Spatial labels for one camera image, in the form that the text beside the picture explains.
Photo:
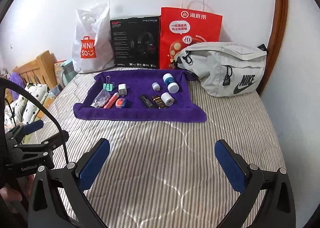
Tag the teal kettle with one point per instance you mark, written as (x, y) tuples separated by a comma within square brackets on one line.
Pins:
[(67, 72)]

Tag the white Miniso plastic bag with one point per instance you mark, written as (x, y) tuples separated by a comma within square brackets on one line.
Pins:
[(92, 50)]

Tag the pink tube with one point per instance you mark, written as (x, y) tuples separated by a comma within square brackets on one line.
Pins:
[(111, 101)]

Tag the purple towel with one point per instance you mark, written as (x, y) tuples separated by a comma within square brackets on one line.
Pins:
[(141, 86)]

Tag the clear hand sanitizer bottle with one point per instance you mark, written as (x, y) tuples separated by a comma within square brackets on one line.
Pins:
[(101, 99)]

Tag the pink blue vaseline jar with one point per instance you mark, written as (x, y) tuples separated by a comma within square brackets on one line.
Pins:
[(121, 103)]

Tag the wooden headboard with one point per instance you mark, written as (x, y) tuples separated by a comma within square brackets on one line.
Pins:
[(39, 71)]

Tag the small clear box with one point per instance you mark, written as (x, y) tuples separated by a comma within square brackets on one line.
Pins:
[(54, 92)]

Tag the black rectangular stick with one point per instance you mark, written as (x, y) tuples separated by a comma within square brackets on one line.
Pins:
[(147, 102)]

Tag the dark Grand Reserve lighter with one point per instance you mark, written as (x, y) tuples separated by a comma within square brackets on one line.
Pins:
[(159, 102)]

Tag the person's left hand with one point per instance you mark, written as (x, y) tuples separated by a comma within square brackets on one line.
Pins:
[(10, 195)]

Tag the white blue cylindrical bottle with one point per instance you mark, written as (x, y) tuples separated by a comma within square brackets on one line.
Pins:
[(171, 84)]

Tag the white USB charger plug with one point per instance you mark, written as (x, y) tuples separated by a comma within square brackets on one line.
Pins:
[(122, 89)]

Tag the grey Nike waist bag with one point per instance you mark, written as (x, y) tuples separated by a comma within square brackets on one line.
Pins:
[(224, 68)]

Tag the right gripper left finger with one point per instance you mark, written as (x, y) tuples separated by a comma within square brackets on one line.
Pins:
[(57, 198)]

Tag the teal binder clip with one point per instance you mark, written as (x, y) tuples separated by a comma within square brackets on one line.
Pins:
[(108, 85)]

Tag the small white roll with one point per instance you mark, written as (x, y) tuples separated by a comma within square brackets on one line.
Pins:
[(167, 99)]

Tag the black headset box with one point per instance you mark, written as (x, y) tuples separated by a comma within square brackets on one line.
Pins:
[(135, 41)]

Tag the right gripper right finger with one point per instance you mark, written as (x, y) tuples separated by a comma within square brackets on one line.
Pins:
[(278, 206)]

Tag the wooden door frame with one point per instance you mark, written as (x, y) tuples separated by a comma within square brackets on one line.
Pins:
[(275, 40)]

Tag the red paper shopping bag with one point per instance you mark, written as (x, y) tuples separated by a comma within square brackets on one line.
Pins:
[(182, 27)]

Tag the wooden nightstand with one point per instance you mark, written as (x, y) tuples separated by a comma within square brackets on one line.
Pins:
[(47, 101)]

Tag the small white cube adapter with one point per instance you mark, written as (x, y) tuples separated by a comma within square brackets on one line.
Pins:
[(156, 86)]

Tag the patterned notebook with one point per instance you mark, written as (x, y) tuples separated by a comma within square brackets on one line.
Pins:
[(58, 73)]

